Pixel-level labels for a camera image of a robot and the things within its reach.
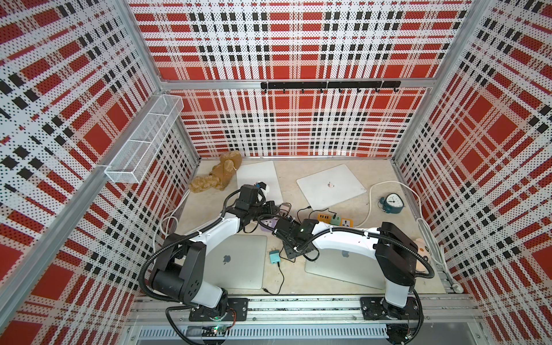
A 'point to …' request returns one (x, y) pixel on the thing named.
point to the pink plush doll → (424, 250)
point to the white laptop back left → (251, 173)
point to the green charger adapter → (336, 221)
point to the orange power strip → (344, 222)
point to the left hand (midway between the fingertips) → (282, 209)
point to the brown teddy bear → (222, 175)
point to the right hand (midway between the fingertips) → (297, 248)
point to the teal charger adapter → (274, 256)
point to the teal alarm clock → (392, 203)
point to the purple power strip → (270, 223)
